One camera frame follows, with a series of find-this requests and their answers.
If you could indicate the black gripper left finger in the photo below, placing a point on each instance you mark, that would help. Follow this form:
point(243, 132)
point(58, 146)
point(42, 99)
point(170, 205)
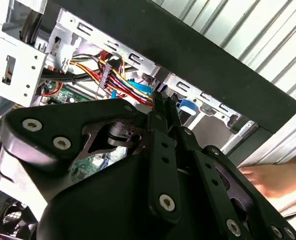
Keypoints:
point(42, 130)

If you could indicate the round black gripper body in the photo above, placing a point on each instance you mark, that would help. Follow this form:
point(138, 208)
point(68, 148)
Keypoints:
point(100, 212)

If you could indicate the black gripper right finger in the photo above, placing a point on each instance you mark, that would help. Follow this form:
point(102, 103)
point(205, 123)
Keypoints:
point(213, 175)

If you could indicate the hard disk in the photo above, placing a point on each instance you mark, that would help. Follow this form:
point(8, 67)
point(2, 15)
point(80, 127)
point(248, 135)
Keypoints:
point(187, 106)

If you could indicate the person's bare hand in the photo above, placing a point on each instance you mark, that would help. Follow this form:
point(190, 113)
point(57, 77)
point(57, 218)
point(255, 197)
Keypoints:
point(283, 175)

